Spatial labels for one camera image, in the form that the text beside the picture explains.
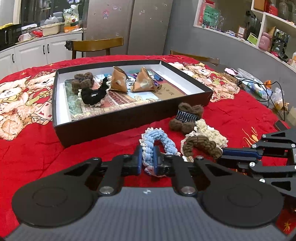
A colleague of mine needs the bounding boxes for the black lace-trimmed scrunchie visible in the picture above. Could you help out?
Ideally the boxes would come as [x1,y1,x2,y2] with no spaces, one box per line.
[78,77,111,107]

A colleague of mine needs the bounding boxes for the green printed box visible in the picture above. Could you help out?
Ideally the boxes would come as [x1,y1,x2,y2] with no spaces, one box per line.
[201,6,220,28]

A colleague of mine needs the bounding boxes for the blue knit scrunchie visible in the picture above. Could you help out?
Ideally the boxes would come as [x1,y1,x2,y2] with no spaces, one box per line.
[140,127,181,178]

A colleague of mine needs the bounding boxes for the black microwave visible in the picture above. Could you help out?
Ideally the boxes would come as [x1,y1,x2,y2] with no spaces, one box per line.
[0,23,22,50]

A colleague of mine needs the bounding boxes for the white green snack bag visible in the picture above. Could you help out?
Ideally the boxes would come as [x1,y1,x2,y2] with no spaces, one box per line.
[63,5,80,25]

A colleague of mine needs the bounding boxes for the white blue packet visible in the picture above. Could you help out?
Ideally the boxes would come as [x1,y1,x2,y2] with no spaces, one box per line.
[246,82,273,99]

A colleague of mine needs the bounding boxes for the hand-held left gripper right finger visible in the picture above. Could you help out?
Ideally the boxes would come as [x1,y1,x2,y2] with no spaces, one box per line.
[154,146,248,197]

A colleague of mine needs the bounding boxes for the silver refrigerator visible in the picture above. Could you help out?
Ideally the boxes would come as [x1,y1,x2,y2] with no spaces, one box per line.
[83,0,174,56]

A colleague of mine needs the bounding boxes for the beige plastic basin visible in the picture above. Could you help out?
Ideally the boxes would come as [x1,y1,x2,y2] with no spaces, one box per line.
[40,23,62,37]

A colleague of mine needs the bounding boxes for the cream knit scrunchie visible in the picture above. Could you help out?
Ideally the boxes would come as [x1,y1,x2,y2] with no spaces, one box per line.
[194,119,228,149]

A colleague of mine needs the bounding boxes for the red jar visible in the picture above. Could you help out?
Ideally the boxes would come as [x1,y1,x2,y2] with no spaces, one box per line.
[268,0,279,15]

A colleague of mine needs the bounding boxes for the black cardboard box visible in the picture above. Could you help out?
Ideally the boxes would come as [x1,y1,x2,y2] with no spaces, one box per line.
[53,60,213,147]

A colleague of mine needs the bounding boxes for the printed picture board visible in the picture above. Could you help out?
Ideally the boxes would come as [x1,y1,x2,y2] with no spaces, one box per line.
[65,70,185,121]

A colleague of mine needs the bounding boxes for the white wall shelf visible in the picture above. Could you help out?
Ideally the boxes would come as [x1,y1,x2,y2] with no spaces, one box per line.
[193,0,296,70]

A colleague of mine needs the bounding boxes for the brown fuzzy hair clip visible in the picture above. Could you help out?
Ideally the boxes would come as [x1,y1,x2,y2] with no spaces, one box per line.
[169,103,204,135]
[71,72,95,93]

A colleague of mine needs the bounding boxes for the brown knit scrunchie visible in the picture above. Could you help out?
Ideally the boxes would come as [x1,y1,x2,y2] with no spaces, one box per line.
[180,131,222,160]

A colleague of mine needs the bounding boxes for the brown triangular paper packet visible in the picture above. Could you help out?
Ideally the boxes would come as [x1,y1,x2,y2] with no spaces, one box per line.
[109,67,130,93]
[131,67,161,93]

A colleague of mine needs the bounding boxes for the black cable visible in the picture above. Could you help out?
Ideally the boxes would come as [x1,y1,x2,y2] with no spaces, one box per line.
[237,79,287,121]

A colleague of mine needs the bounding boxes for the orange food packet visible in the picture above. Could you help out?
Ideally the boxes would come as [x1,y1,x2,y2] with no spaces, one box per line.
[63,25,82,33]

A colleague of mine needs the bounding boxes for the wooden chair back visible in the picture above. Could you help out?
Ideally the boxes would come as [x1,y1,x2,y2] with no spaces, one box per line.
[65,37,124,59]

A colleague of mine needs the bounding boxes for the white kitchen cabinet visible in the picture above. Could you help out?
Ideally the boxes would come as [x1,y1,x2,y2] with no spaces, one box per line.
[0,31,84,80]

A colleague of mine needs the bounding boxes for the plastic bag with yellow contents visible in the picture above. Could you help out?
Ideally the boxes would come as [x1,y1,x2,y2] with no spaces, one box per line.
[269,88,289,110]

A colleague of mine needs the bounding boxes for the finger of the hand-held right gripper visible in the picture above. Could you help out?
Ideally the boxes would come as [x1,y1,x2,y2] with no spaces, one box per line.
[222,128,296,160]
[217,159,296,197]

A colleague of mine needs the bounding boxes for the black smartphone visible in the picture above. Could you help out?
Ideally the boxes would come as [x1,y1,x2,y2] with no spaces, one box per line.
[274,120,289,131]

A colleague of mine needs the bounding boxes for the wooden chair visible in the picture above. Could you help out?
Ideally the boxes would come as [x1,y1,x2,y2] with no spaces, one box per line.
[65,37,124,59]
[170,50,220,66]

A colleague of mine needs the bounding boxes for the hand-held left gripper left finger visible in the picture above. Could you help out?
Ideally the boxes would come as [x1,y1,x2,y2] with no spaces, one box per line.
[50,145,142,197]

